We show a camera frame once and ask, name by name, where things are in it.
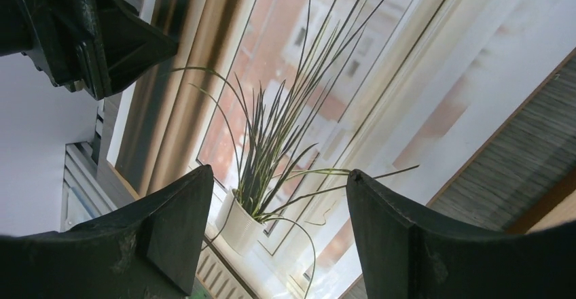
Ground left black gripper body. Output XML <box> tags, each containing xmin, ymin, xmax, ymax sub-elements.
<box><xmin>1</xmin><ymin>0</ymin><xmax>90</xmax><ymax>92</ymax></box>

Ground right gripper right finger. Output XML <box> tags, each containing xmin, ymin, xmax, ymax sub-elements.
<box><xmin>346</xmin><ymin>169</ymin><xmax>575</xmax><ymax>298</ymax></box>

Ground orange wooden picture frame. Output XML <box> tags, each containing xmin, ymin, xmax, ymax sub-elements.
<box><xmin>337</xmin><ymin>49</ymin><xmax>576</xmax><ymax>299</ymax></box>

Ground plant window photo print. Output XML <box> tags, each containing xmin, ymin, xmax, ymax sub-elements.
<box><xmin>107</xmin><ymin>0</ymin><xmax>575</xmax><ymax>298</ymax></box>

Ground aluminium rail front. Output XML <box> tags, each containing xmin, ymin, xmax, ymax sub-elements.
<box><xmin>60</xmin><ymin>112</ymin><xmax>118</xmax><ymax>232</ymax></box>

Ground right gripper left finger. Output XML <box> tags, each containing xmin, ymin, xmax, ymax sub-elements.
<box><xmin>1</xmin><ymin>165</ymin><xmax>214</xmax><ymax>298</ymax></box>

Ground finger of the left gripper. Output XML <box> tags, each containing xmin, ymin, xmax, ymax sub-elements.
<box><xmin>81</xmin><ymin>0</ymin><xmax>178</xmax><ymax>100</ymax></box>

